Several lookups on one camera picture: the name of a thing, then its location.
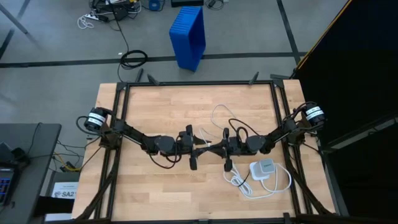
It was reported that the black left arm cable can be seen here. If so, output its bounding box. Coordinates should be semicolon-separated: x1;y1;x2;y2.
147;136;183;170

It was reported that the black coiled floor cable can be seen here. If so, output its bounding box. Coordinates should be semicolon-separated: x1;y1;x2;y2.
116;11;149;82

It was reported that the black aluminium table frame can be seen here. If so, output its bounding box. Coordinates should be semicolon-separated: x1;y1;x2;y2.
73;70;343;224

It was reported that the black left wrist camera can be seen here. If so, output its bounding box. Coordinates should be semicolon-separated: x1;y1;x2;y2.
177;131;193;147

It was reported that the white coiled floor cable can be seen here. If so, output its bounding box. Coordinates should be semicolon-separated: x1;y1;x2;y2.
76;14;95;30

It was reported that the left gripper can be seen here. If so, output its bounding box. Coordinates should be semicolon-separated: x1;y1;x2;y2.
174;124;215;171

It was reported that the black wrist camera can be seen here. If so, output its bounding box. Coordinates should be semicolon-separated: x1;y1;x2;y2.
231;131;248;148
177;131;193;147

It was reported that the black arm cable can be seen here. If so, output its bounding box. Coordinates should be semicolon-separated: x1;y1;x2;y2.
228;118;261;144
147;136;183;170

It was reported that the grey side table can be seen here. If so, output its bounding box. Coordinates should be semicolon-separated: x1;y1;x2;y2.
0;123;62;224

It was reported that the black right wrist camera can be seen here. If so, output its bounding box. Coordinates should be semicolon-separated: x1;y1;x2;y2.
231;131;248;148

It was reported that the blue plastic bin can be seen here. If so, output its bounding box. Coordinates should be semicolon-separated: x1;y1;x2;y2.
169;5;207;73

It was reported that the black panel with yellow edge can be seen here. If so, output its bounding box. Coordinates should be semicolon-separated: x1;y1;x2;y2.
294;0;398;220

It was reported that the yellow floor cable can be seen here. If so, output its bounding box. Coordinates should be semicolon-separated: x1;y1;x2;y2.
53;151;82;172

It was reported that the black power adapter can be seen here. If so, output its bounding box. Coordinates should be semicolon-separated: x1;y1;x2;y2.
93;4;129;23

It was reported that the black device on side table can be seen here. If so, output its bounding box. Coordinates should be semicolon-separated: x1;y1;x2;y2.
0;142;31;169

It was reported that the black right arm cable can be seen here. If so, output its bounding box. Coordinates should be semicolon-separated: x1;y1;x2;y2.
228;118;261;144

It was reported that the tablet with lit screen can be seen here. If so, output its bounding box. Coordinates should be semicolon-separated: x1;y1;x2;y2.
0;167;17;207

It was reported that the thick white power cord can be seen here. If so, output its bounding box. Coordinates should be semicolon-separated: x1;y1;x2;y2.
222;161;292;200

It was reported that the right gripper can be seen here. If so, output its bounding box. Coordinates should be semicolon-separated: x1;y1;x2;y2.
211;127;249;172

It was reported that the black flat box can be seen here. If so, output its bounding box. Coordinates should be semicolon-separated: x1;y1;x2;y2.
170;0;205;8

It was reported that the white printed paper sign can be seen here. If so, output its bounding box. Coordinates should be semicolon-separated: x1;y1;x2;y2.
50;180;80;200

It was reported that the thin white USB cable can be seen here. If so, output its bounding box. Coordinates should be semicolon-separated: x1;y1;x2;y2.
198;103;240;148

